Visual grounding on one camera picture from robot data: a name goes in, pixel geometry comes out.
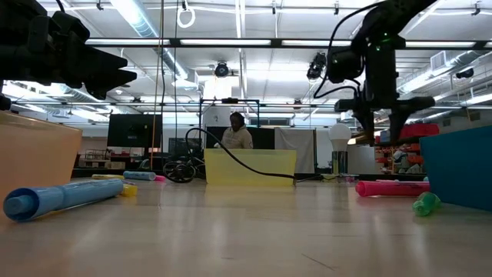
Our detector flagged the black lamp power cable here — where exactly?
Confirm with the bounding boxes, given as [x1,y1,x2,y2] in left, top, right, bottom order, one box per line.
[162,126,335,185]

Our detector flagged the large black monitor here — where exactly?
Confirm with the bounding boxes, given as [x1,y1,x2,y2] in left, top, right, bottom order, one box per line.
[107,113,163,149]

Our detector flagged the white bulb chrome lamp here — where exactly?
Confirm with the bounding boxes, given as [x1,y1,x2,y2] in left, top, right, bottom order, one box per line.
[321,122,361,182]

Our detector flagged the grey cloth curtain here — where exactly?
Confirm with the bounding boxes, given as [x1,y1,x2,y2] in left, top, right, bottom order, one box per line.
[274,128,317,174]

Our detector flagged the translucent yellow plastic bin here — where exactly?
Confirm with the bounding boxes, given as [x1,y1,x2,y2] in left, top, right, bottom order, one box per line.
[203,148,298,189]

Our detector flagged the translucent orange plastic tray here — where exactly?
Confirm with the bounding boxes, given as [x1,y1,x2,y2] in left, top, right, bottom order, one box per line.
[0,110,84,222]

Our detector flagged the black hanging camera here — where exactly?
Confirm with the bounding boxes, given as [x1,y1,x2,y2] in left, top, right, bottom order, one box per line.
[306,52,334,82]
[214,61,231,78]
[455,67,476,80]

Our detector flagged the blue Sharpie highlighter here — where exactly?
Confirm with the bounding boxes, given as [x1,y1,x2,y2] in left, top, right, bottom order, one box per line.
[122,170,158,182]
[2,178,125,223]

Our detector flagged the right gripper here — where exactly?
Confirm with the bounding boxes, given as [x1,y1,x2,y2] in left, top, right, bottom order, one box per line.
[333,41,437,148]

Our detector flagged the small black monitor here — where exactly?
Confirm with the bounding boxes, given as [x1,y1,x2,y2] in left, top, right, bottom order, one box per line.
[168,137,203,157]

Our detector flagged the green highlighter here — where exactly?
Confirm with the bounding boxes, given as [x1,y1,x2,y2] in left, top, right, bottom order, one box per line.
[413,191,442,217]

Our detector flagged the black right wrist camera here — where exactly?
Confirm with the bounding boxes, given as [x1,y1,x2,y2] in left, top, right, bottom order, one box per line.
[326,48,365,85]

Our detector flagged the person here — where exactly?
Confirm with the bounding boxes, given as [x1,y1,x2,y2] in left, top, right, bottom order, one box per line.
[213,111,254,150]

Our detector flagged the white hanging ring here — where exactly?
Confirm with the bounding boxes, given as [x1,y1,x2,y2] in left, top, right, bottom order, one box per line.
[176,6,196,29]

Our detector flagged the teal plastic bin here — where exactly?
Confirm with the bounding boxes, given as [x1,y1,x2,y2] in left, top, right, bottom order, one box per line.
[418,125,492,212]

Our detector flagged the shelf with red bins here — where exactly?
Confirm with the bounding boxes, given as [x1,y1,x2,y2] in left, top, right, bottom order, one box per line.
[373,122,441,175]

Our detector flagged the black hanging cord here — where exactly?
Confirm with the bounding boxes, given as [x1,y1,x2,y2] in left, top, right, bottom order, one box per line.
[174,0,180,140]

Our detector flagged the orange hanging cord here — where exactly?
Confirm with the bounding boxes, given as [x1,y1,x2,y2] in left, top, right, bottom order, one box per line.
[149,0,165,171]

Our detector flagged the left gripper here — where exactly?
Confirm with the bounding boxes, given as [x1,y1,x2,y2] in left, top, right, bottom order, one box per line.
[28,10,138,101]

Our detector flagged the LED light bar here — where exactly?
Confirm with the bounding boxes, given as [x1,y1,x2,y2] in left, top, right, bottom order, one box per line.
[85,37,492,50]

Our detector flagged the black partition panel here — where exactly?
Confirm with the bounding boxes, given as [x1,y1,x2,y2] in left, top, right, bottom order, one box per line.
[206,126,276,150]

